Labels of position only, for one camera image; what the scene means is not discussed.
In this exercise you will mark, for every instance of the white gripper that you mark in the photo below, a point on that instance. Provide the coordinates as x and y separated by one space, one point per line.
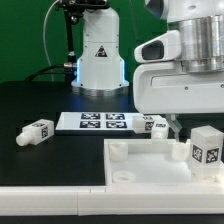
163 88

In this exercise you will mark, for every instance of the white square table top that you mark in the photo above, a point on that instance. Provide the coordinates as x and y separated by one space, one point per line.
146 162

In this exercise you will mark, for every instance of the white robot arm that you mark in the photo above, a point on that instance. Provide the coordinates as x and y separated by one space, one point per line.
201 27

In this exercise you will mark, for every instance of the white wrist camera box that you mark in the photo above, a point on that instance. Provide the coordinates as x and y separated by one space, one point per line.
166 47

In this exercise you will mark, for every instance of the white marker base plate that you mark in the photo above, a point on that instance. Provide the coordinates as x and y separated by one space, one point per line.
101 121

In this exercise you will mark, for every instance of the white front obstacle wall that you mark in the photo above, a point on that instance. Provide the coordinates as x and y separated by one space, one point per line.
43 201

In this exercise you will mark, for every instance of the black camera stand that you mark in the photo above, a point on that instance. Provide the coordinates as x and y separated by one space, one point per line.
73 12

